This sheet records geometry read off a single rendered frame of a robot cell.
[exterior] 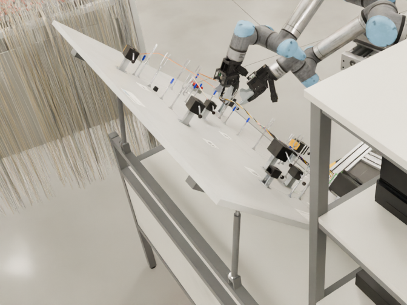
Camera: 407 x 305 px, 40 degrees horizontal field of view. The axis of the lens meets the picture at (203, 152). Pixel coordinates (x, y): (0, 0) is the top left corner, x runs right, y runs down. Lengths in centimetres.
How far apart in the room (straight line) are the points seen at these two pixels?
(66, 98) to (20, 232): 119
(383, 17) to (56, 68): 149
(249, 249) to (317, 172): 94
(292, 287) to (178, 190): 71
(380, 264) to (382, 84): 43
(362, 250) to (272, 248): 88
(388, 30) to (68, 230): 228
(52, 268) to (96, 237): 32
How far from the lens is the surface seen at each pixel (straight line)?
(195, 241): 206
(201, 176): 141
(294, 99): 429
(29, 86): 280
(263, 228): 233
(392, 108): 121
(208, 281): 219
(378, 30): 228
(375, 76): 129
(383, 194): 148
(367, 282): 179
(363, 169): 343
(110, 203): 370
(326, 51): 253
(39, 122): 295
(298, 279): 218
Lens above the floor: 259
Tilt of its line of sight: 42 degrees down
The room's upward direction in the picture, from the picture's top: 9 degrees counter-clockwise
